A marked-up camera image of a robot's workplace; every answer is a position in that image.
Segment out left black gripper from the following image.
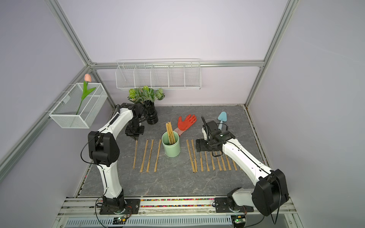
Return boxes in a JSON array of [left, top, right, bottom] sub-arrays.
[[125, 117, 145, 140]]

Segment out fifteenth brown paper straw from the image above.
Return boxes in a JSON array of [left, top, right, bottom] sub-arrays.
[[133, 140, 138, 169]]

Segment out thirteenth brown paper straw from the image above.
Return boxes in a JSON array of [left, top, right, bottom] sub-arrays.
[[146, 139, 155, 173]]

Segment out twelfth brown paper straw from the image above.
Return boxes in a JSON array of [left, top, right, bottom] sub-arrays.
[[154, 139, 162, 173]]

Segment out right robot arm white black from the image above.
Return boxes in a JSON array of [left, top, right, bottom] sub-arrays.
[[196, 131, 289, 217]]

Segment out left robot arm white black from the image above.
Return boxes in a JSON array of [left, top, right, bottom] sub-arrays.
[[88, 103, 144, 210]]

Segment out bundle of brown paper straws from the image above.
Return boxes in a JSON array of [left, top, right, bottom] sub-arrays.
[[166, 122, 176, 145]]

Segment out mint green storage cup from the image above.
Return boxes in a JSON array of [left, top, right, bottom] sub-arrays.
[[162, 131, 181, 158]]

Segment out black plant pot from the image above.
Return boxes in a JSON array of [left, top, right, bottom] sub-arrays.
[[144, 103, 158, 125]]

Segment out teal small spatula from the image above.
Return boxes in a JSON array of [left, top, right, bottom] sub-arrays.
[[218, 112, 227, 130]]

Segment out red hand-shaped scraper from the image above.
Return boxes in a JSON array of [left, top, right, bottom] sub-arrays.
[[174, 115, 197, 136]]

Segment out green artificial plant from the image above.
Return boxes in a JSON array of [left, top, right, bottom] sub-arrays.
[[128, 86, 165, 108]]

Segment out white mesh basket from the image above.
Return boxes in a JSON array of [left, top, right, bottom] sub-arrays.
[[48, 83, 107, 129]]

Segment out pink artificial tulip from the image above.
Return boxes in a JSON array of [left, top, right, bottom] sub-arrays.
[[76, 74, 96, 115]]

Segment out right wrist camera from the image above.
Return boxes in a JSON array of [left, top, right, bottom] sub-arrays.
[[202, 121, 223, 141]]

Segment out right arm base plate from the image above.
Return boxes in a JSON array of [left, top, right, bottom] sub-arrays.
[[212, 197, 254, 213]]

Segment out white wire wall shelf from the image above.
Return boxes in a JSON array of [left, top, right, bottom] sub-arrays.
[[115, 59, 202, 90]]

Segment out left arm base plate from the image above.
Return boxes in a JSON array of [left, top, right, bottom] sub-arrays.
[[99, 198, 141, 215]]

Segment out aluminium front rail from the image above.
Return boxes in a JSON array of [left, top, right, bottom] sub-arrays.
[[56, 194, 297, 219]]

